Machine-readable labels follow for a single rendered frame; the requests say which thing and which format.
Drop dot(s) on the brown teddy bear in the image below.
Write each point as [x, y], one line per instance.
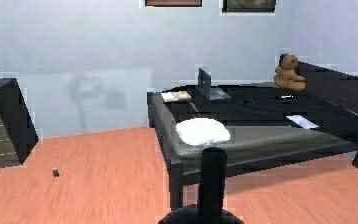
[288, 78]

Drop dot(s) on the brown framed picture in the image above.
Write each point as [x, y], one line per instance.
[173, 2]

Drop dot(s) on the dark green framed picture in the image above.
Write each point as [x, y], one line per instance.
[249, 5]

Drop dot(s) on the black bed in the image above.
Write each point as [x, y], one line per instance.
[253, 146]

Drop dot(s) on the small black floor object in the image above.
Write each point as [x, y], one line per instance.
[55, 173]

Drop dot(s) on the black chest of drawers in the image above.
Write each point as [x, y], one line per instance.
[10, 113]

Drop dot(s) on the white flat sheet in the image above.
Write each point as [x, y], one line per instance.
[302, 121]

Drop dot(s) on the dark grey laptop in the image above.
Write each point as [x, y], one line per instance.
[205, 83]

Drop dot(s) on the white pillow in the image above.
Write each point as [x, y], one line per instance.
[202, 131]

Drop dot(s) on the pale cream book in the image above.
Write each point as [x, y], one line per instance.
[175, 96]

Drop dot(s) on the small black flat device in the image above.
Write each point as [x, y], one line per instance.
[285, 97]

